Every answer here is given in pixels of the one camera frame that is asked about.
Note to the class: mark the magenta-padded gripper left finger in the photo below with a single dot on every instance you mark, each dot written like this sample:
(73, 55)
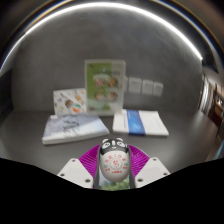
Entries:
(75, 171)

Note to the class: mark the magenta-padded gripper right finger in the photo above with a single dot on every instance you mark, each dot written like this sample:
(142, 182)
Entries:
(150, 171)

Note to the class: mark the white panda-print computer mouse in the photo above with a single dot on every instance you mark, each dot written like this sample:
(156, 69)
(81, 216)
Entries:
(114, 163)

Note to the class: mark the grey-covered book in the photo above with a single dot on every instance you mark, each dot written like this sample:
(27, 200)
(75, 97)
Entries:
(73, 128)

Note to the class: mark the white book with blue stripe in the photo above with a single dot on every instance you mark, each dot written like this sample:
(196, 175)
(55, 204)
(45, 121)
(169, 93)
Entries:
(140, 122)

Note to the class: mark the white cartoon sticker card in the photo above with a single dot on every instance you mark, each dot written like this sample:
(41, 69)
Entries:
(68, 101)

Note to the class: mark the green standing poster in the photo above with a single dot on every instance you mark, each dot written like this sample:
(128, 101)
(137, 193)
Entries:
(105, 85)

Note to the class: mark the white wall plate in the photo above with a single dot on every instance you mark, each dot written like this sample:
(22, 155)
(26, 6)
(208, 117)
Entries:
(135, 85)
(158, 89)
(147, 87)

